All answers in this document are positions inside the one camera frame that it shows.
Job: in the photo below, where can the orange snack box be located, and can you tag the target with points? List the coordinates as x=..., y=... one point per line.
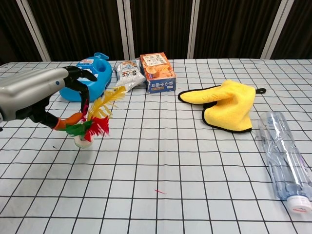
x=158, y=70

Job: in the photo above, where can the black partition screen panel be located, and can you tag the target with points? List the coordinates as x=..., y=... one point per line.
x=12, y=29
x=78, y=29
x=231, y=24
x=161, y=24
x=297, y=29

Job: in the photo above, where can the colourful feather shuttlecock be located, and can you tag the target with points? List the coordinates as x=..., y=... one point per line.
x=83, y=142

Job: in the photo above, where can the white checked tablecloth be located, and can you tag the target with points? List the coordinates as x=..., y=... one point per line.
x=170, y=158

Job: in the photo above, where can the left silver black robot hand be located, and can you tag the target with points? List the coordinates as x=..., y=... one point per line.
x=29, y=90

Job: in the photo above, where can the clear plastic water bottle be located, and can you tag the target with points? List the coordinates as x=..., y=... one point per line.
x=280, y=151

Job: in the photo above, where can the small red feather scrap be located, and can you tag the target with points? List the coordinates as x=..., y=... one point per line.
x=159, y=191

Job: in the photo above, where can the yellow microfibre cloth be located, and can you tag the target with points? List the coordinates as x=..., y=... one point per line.
x=231, y=107

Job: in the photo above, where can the silver snack bag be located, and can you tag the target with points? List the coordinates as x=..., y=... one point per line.
x=129, y=73

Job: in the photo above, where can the blue detergent pump bottle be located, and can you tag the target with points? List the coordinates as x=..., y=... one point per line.
x=102, y=70

